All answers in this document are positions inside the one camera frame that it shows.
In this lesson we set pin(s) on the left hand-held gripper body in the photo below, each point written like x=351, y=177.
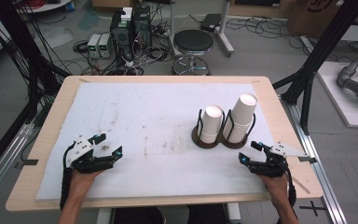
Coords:
x=79, y=149

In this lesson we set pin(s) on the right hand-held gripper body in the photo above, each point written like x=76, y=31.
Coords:
x=273, y=165

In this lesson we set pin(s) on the dark brown double cup holder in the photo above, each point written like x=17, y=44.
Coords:
x=220, y=144

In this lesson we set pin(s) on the person's right hand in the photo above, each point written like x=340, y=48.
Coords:
x=278, y=188

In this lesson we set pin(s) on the person's left hand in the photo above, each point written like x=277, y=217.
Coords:
x=80, y=185

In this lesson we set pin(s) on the black tape strip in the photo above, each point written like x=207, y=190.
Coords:
x=28, y=162
x=307, y=159

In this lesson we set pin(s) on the white table mat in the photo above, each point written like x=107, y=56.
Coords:
x=155, y=130

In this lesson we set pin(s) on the white table leg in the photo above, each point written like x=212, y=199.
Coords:
x=233, y=214
x=104, y=217

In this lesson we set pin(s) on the black tape cross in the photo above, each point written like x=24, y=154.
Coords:
x=313, y=207

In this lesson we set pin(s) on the person's black pants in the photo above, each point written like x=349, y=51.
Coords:
x=136, y=217

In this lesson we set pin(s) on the white base board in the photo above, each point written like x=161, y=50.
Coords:
x=338, y=99

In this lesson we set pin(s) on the grey bench power supply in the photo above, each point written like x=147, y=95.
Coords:
x=93, y=46
x=105, y=46

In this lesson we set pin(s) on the black computer tower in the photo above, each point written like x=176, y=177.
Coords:
x=142, y=28
x=121, y=34

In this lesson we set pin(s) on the white metal stand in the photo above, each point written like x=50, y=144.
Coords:
x=223, y=34

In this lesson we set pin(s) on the black round stool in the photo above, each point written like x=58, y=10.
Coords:
x=193, y=41

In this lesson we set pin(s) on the small white box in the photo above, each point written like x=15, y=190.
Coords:
x=126, y=14

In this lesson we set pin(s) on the flat black box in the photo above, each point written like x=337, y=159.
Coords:
x=210, y=21

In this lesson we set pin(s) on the brown cardboard box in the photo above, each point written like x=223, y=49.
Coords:
x=304, y=15

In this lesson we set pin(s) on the aluminium floor rail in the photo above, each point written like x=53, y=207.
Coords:
x=323, y=180
x=3, y=168

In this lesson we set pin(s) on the black metal frame post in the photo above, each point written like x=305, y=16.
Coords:
x=320, y=53
x=21, y=46

